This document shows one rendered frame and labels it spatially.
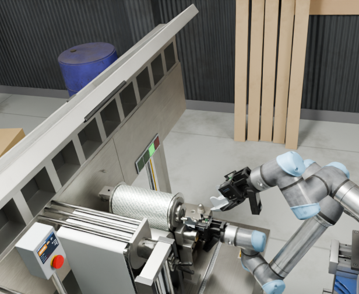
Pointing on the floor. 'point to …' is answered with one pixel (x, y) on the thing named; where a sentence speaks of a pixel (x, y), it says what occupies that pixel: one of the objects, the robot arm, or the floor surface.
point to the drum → (85, 63)
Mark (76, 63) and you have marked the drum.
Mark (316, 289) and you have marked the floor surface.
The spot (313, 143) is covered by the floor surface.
